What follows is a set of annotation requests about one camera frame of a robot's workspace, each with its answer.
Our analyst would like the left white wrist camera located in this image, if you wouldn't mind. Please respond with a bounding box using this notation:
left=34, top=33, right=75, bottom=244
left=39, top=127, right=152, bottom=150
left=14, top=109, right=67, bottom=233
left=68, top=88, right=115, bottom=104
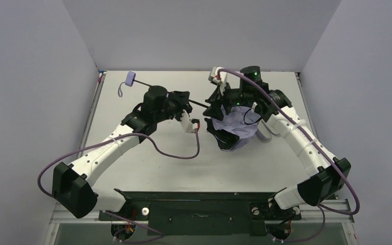
left=179, top=110, right=200, bottom=133

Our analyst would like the purple zippered umbrella case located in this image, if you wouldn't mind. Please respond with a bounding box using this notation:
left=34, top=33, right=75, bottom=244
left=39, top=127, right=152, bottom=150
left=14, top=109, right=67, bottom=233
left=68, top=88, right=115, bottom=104
left=256, top=120, right=280, bottom=143

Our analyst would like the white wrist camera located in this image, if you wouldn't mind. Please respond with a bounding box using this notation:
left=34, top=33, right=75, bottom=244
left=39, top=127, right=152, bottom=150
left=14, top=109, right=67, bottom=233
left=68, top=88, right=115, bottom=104
left=179, top=110, right=200, bottom=133
left=208, top=67, right=228, bottom=95

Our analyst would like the aluminium frame rail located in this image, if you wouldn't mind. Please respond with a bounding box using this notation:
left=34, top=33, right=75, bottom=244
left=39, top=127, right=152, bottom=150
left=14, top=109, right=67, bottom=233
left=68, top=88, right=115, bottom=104
left=48, top=199, right=355, bottom=225

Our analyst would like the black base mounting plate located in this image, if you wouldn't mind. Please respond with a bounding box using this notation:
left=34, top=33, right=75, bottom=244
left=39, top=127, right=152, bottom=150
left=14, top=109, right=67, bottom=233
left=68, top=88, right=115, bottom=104
left=99, top=191, right=302, bottom=236

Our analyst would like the purple umbrella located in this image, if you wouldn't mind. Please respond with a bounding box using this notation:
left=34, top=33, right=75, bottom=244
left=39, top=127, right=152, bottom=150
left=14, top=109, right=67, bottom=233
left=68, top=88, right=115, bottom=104
left=120, top=67, right=261, bottom=151

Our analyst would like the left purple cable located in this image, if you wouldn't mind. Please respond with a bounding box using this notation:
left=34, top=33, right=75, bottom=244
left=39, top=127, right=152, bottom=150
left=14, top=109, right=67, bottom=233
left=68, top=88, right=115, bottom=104
left=37, top=118, right=202, bottom=244

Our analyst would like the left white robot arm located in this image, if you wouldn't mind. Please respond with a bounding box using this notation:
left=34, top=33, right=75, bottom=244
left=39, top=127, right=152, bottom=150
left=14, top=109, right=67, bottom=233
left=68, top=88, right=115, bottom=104
left=51, top=85, right=199, bottom=218

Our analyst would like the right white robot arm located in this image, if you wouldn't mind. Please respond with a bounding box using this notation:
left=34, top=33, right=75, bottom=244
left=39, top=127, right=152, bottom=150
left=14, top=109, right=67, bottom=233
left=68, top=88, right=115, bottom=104
left=203, top=66, right=351, bottom=210

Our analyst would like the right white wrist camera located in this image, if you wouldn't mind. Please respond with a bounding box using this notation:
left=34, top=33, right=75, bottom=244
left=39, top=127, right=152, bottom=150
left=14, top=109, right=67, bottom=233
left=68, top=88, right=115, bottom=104
left=208, top=67, right=228, bottom=95

